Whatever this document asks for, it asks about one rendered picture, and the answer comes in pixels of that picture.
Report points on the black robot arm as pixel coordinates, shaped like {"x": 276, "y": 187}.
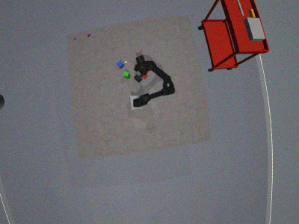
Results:
{"x": 143, "y": 66}

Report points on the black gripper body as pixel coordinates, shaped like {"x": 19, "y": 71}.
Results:
{"x": 139, "y": 78}

